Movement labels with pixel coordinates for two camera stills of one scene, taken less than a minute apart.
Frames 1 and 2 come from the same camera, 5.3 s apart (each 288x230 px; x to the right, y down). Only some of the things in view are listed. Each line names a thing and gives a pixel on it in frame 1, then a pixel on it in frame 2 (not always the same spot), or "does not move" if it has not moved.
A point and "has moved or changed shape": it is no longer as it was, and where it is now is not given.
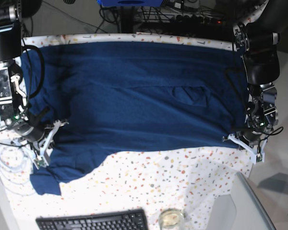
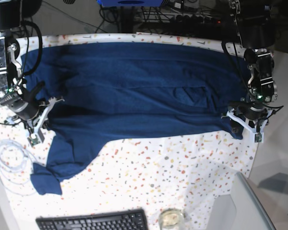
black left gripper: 251,133 → 251,111
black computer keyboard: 133,219 does not move
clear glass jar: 171,219 does not move
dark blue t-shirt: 99,99 has moved or changed shape
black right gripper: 32,131 → 25,102
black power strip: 188,19 does not move
